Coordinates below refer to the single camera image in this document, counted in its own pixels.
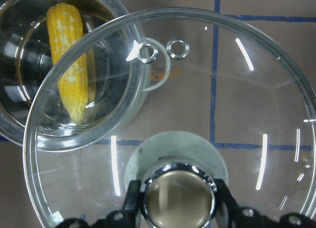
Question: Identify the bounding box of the grey-green cooking pot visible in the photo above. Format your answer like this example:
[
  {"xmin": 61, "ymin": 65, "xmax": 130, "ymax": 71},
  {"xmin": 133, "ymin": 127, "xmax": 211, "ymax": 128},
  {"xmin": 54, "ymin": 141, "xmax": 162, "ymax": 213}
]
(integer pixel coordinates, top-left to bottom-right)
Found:
[{"xmin": 0, "ymin": 0, "xmax": 170, "ymax": 152}]

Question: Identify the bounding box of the glass pot lid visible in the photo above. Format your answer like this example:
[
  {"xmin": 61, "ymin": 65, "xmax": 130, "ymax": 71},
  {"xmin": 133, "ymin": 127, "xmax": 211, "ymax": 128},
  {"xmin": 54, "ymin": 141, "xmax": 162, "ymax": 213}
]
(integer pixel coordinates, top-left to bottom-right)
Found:
[{"xmin": 23, "ymin": 8, "xmax": 316, "ymax": 228}]

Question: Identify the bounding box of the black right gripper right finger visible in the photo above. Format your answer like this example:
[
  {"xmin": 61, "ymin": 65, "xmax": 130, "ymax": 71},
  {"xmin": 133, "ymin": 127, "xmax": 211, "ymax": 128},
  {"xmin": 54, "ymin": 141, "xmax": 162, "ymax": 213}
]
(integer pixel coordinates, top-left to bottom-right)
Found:
[{"xmin": 214, "ymin": 179, "xmax": 237, "ymax": 225}]

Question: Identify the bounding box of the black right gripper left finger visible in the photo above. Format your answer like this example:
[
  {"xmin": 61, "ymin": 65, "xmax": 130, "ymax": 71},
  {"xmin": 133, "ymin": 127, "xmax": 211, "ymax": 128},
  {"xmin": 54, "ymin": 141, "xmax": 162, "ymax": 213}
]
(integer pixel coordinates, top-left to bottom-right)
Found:
[{"xmin": 122, "ymin": 180, "xmax": 141, "ymax": 228}]

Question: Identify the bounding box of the yellow corn cob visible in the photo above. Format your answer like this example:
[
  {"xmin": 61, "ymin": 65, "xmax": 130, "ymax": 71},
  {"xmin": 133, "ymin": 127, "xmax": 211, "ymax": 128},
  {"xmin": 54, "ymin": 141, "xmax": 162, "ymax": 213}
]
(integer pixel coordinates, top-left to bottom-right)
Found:
[{"xmin": 41, "ymin": 0, "xmax": 90, "ymax": 125}]

